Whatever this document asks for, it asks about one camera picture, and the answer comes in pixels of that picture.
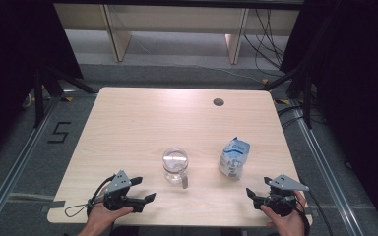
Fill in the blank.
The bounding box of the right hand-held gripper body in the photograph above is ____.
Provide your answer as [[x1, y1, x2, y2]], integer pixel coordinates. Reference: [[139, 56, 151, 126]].
[[252, 174, 310, 217]]

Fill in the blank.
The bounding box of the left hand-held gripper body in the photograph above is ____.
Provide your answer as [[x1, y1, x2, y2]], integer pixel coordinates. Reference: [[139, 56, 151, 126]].
[[102, 169, 145, 213]]

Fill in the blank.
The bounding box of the clear glass pitcher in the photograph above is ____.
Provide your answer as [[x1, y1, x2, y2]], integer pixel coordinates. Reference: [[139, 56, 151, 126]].
[[161, 146, 190, 190]]

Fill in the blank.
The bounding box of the white and blue salt bag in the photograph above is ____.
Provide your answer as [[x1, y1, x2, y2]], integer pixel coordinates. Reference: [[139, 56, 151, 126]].
[[218, 136, 251, 181]]

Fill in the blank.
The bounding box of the person's left hand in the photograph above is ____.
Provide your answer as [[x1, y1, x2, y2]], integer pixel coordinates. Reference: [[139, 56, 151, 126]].
[[87, 184, 135, 230]]

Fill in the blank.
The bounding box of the person's right hand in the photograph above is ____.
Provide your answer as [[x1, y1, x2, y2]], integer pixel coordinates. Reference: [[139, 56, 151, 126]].
[[260, 190, 308, 236]]

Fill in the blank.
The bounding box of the black metal stand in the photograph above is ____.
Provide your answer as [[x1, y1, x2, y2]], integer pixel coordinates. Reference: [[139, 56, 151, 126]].
[[32, 65, 99, 129], [259, 63, 314, 130]]

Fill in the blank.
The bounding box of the black curtain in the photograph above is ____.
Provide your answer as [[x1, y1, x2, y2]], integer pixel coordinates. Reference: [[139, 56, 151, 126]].
[[280, 0, 378, 236], [0, 0, 84, 166]]

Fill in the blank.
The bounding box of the beige wooden desk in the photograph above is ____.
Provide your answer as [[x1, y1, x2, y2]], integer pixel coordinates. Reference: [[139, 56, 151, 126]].
[[52, 3, 301, 65]]

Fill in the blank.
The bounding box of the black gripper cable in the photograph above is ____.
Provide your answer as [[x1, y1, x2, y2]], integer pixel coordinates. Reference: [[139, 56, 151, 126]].
[[90, 174, 116, 206]]

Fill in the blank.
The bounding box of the black wrist strap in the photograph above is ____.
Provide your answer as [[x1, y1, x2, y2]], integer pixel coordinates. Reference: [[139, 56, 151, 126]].
[[293, 200, 311, 236]]

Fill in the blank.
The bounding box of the metal floor rail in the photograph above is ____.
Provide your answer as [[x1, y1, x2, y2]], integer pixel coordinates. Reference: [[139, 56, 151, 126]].
[[0, 94, 61, 230], [293, 101, 365, 236]]

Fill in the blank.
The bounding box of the black floor cable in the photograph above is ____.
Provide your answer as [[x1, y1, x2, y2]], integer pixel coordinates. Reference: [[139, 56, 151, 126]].
[[303, 185, 334, 236]]

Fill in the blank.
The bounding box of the black loop cord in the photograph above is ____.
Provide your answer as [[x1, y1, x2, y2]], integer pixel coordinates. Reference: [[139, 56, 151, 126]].
[[64, 202, 95, 218]]

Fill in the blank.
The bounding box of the bundle of black cables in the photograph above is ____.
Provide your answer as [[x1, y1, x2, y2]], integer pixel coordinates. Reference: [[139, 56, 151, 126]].
[[242, 8, 287, 79]]

